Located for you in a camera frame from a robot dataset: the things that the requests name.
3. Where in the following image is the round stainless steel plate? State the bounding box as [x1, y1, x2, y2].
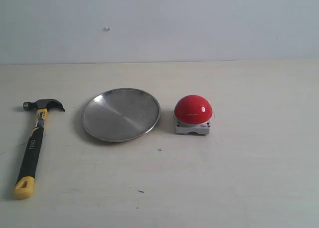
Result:
[81, 88, 161, 143]

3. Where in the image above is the red dome push button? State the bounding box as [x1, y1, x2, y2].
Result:
[173, 95, 214, 135]

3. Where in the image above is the yellow black claw hammer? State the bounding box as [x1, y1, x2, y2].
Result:
[13, 99, 65, 200]

